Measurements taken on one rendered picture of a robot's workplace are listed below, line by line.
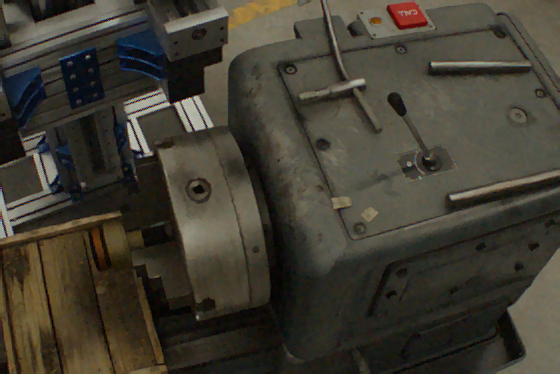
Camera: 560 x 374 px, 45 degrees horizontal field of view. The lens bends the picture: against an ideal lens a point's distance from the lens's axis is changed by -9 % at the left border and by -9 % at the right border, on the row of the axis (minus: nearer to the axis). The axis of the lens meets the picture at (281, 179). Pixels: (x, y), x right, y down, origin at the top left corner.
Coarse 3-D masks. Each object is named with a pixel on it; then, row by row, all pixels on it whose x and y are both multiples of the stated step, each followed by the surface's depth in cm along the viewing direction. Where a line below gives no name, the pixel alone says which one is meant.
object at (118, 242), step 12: (120, 216) 119; (96, 228) 118; (108, 228) 117; (120, 228) 117; (96, 240) 116; (108, 240) 116; (120, 240) 116; (132, 240) 118; (96, 252) 116; (108, 252) 116; (120, 252) 116; (96, 264) 116; (108, 264) 117; (120, 264) 117; (132, 264) 118
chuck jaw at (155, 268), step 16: (144, 256) 117; (160, 256) 117; (176, 256) 117; (144, 272) 118; (160, 272) 115; (176, 272) 115; (160, 288) 117; (176, 288) 113; (176, 304) 114; (192, 304) 116; (208, 304) 114
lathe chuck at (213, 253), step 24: (192, 144) 115; (168, 168) 110; (192, 168) 111; (216, 168) 111; (168, 192) 109; (216, 192) 109; (192, 216) 107; (216, 216) 108; (192, 240) 107; (216, 240) 108; (240, 240) 109; (192, 264) 108; (216, 264) 109; (240, 264) 110; (192, 288) 110; (216, 288) 111; (240, 288) 112; (216, 312) 116
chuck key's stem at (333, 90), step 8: (352, 80) 117; (360, 80) 117; (328, 88) 116; (336, 88) 116; (344, 88) 116; (352, 88) 117; (360, 88) 117; (304, 96) 115; (312, 96) 115; (320, 96) 116; (336, 96) 117
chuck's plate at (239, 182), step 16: (208, 128) 121; (224, 128) 119; (224, 144) 114; (224, 160) 112; (240, 160) 112; (240, 176) 110; (240, 192) 110; (240, 208) 109; (256, 208) 110; (240, 224) 109; (256, 224) 109; (256, 240) 110; (256, 256) 110; (256, 272) 112; (256, 288) 114; (256, 304) 119
